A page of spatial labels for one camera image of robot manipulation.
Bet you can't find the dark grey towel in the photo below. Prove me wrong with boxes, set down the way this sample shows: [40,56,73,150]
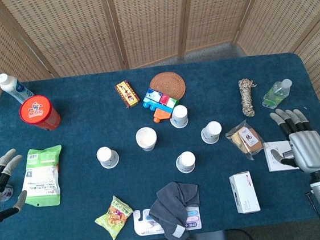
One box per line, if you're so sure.
[145,178,204,240]

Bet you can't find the white bottle with blue label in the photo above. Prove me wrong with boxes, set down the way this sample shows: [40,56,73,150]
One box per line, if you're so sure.
[0,70,36,108]

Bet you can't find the beige rope bundle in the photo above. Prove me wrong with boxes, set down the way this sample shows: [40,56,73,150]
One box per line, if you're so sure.
[237,77,261,118]

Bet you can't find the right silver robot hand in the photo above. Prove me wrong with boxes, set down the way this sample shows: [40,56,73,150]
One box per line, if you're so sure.
[266,104,320,177]

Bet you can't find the red yellow small box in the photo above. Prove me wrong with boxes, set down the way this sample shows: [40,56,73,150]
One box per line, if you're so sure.
[114,79,142,111]

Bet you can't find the stack of upright paper cups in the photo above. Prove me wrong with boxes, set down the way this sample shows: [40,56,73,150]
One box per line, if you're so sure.
[134,125,159,153]

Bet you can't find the clear green liquid bottle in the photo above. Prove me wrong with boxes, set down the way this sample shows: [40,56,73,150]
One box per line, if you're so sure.
[260,78,296,110]

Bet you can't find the yellow-green chips bag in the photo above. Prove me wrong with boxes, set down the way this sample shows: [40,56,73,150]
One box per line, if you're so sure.
[92,193,137,240]

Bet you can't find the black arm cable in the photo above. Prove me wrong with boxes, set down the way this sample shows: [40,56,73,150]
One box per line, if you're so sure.
[305,190,320,225]

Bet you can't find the red lidded snack tub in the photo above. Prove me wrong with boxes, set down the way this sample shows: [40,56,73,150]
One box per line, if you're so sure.
[17,92,63,134]

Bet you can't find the orange toy block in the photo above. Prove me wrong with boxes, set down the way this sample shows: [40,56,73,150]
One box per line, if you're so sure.
[152,107,175,124]

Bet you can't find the woven bamboo folding screen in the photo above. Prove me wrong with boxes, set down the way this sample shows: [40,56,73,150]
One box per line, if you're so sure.
[0,0,320,160]

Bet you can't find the blue felt table cover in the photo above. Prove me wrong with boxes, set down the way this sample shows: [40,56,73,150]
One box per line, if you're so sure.
[0,48,320,240]

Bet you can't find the light blue toy block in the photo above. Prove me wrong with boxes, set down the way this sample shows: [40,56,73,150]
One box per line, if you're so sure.
[142,94,174,116]

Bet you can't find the plastic wrapped cake slices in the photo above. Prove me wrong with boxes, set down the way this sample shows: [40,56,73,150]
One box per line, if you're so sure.
[223,118,266,164]

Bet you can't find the white floral paper cup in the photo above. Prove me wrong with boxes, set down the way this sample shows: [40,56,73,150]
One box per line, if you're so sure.
[168,103,191,130]
[96,145,121,170]
[174,150,198,175]
[199,120,224,145]

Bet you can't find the white carton box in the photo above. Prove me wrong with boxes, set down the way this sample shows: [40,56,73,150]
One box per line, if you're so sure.
[228,170,262,215]

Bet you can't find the green toy block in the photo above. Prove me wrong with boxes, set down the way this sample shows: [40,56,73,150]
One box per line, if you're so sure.
[165,95,180,111]

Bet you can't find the toothbrush blister pack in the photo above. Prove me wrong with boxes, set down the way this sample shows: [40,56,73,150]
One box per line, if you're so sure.
[131,203,203,237]

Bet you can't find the white USB hub box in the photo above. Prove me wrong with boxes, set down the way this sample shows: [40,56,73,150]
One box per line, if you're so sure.
[263,139,302,173]

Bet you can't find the green white snack bag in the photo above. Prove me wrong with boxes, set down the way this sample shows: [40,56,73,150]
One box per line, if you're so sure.
[13,144,69,210]

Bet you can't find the black floor cable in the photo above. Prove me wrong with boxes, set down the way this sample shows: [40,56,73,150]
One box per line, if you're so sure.
[225,226,258,240]

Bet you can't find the red toy block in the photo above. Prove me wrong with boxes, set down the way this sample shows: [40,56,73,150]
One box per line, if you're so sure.
[158,92,171,105]

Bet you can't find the round woven coaster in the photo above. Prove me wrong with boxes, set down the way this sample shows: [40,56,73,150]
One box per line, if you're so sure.
[148,70,188,103]

